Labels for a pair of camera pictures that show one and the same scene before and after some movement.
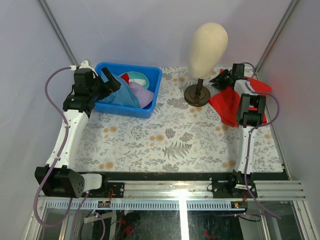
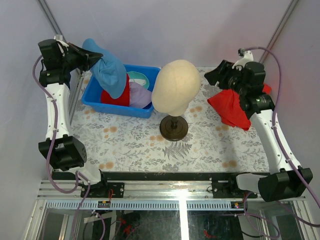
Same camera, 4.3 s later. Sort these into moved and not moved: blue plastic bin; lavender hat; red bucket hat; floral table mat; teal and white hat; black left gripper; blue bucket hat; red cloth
Moved: black left gripper; red bucket hat; blue bucket hat
Not moved: teal and white hat; lavender hat; red cloth; floral table mat; blue plastic bin
